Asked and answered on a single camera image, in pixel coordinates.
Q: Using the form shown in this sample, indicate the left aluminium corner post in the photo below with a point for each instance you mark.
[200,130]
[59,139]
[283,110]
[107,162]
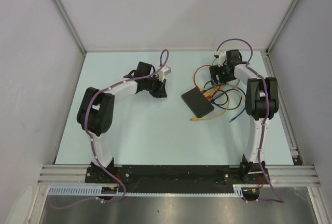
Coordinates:
[60,8]

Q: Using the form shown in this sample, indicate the right aluminium side rail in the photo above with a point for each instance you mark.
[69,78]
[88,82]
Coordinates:
[285,120]

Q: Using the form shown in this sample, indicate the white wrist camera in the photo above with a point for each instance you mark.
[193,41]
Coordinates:
[163,71]
[220,58]

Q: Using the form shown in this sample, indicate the aluminium front rail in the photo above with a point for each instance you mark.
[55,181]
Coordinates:
[279,175]

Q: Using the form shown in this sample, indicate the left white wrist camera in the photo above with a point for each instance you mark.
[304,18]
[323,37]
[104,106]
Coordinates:
[163,71]

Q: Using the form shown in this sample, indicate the right aluminium corner post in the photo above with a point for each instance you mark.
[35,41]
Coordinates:
[287,16]

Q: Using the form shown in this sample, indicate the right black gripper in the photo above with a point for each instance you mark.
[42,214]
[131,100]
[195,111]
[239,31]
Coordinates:
[215,70]

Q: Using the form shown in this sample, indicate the aluminium corner post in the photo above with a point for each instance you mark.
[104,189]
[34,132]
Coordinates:
[287,16]
[60,8]

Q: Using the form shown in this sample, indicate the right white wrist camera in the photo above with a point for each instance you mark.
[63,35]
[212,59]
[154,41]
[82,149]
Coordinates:
[220,58]

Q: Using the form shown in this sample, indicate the slotted cable duct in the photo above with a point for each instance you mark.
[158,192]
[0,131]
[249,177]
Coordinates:
[109,191]

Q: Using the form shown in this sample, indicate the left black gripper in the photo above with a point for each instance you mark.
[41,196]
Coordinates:
[160,92]

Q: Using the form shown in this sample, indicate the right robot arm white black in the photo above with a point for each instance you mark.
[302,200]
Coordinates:
[261,103]

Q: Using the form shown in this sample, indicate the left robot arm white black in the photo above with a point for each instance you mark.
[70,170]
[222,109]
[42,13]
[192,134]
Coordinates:
[96,111]

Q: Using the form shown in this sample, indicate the black network switch box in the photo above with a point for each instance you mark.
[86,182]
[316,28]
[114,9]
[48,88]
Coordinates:
[197,102]

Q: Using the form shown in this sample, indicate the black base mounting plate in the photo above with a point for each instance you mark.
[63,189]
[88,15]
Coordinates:
[173,176]

